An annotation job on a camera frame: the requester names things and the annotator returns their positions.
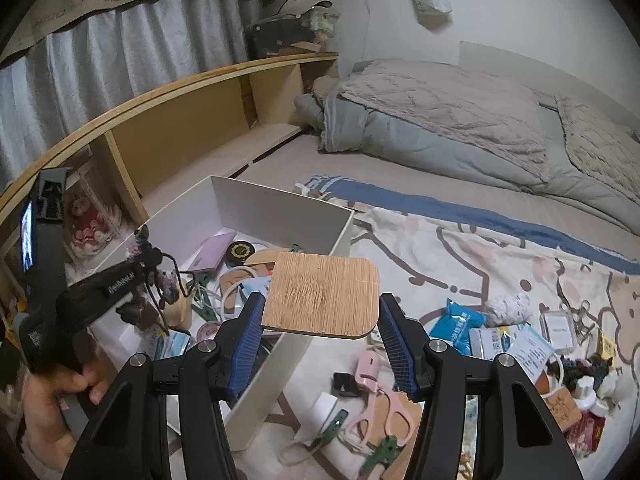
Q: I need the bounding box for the square wooden coaster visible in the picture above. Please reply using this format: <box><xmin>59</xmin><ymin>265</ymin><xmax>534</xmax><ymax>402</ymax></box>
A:
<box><xmin>262</xmin><ymin>252</ymin><xmax>380</xmax><ymax>339</ymax></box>

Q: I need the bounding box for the person left hand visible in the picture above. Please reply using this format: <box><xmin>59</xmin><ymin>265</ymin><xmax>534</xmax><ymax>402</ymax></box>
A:
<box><xmin>23</xmin><ymin>359</ymin><xmax>108</xmax><ymax>472</ymax></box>

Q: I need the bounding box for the engraved wooden block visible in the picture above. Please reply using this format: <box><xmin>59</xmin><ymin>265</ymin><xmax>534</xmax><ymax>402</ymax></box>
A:
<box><xmin>544</xmin><ymin>387</ymin><xmax>582</xmax><ymax>432</ymax></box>

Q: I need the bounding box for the red gift box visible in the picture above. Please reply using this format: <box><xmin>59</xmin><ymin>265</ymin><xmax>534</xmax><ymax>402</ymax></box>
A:
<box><xmin>565</xmin><ymin>412</ymin><xmax>606</xmax><ymax>458</ymax></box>

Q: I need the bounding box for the white label card packet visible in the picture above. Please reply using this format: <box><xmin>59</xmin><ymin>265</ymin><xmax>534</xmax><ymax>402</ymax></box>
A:
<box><xmin>506</xmin><ymin>324</ymin><xmax>554</xmax><ymax>384</ymax></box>

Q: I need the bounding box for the red dress doll in case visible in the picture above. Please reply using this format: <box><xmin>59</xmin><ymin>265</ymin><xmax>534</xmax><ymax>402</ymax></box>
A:
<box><xmin>64</xmin><ymin>162</ymin><xmax>122</xmax><ymax>271</ymax></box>

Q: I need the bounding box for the blue wet wipe packet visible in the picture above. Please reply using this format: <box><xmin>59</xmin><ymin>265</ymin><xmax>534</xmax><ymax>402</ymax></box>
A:
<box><xmin>430</xmin><ymin>299</ymin><xmax>486</xmax><ymax>356</ymax></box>

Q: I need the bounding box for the white storage box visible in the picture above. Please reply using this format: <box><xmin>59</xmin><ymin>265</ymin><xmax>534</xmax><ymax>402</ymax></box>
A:
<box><xmin>84</xmin><ymin>173</ymin><xmax>356</xmax><ymax>453</ymax></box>

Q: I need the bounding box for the cartoon printed blanket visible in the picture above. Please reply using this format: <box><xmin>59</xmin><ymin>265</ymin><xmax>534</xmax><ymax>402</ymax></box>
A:
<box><xmin>262</xmin><ymin>171</ymin><xmax>639</xmax><ymax>479</ymax></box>

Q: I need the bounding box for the wooden bedside shelf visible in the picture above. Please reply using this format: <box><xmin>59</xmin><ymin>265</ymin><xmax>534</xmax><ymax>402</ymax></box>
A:
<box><xmin>1</xmin><ymin>53</ymin><xmax>338</xmax><ymax>263</ymax></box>

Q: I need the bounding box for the green clothes peg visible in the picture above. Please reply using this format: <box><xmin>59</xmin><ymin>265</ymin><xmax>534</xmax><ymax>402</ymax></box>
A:
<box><xmin>278</xmin><ymin>408</ymin><xmax>349</xmax><ymax>467</ymax></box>

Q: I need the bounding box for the grey window curtain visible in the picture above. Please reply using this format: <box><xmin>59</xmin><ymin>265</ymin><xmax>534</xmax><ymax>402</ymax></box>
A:
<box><xmin>1</xmin><ymin>0</ymin><xmax>264</xmax><ymax>186</ymax></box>

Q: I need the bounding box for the grey beige quilt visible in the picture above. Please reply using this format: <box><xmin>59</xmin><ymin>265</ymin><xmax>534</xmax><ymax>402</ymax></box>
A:
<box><xmin>294</xmin><ymin>58</ymin><xmax>639</xmax><ymax>233</ymax></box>

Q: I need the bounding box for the black bag on shelf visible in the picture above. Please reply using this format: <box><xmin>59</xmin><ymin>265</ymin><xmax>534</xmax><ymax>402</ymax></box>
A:
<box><xmin>244</xmin><ymin>15</ymin><xmax>320</xmax><ymax>60</ymax></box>

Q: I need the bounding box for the white cap on shelf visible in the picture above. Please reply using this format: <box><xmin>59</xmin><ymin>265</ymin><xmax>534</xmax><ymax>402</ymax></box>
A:
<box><xmin>278</xmin><ymin>0</ymin><xmax>333</xmax><ymax>16</ymax></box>

